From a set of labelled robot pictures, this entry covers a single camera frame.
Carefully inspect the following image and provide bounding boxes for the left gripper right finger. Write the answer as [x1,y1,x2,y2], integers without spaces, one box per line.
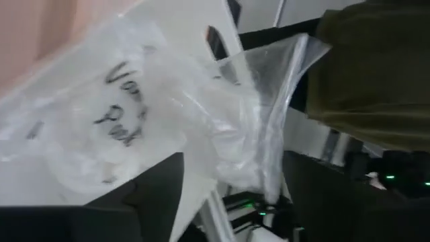
[282,150,388,242]

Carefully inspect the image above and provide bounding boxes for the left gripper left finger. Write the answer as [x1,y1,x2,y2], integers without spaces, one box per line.
[85,152,185,242]

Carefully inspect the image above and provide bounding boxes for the clear bagged vanity pack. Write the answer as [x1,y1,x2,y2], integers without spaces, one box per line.
[0,13,333,242]

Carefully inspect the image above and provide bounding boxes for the black device green lights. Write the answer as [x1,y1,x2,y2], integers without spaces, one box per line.
[221,190,305,242]

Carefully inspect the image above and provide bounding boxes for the olive green cloth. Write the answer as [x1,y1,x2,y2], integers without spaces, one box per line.
[304,0,430,153]

